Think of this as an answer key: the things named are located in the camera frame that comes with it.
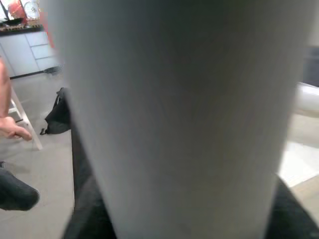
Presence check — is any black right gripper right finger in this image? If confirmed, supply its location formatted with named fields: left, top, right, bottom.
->
left=264, top=174, right=319, bottom=239

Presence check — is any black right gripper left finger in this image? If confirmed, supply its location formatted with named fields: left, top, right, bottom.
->
left=63, top=119, right=119, bottom=239

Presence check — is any person bare hand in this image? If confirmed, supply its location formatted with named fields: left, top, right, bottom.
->
left=0, top=116, right=33, bottom=140

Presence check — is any white plastic table top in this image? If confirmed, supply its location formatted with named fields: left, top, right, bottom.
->
left=278, top=109, right=319, bottom=189

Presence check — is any person dark trouser leg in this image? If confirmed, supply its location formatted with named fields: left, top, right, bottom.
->
left=0, top=166, right=41, bottom=212

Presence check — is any black backpack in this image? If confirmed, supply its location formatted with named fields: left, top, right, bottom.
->
left=39, top=87, right=74, bottom=135

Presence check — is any black floor brush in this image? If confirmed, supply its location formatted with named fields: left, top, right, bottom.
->
left=9, top=64, right=63, bottom=80

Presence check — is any white drawer cabinet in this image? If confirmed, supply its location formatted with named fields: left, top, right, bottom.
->
left=0, top=24, right=63, bottom=78

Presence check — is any black frying pan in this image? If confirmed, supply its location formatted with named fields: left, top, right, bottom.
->
left=0, top=18, right=26, bottom=26

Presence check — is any red container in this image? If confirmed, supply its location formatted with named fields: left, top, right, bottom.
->
left=6, top=0, right=26, bottom=21

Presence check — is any white step stool frame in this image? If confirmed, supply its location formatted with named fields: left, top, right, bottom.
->
left=7, top=84, right=43, bottom=151

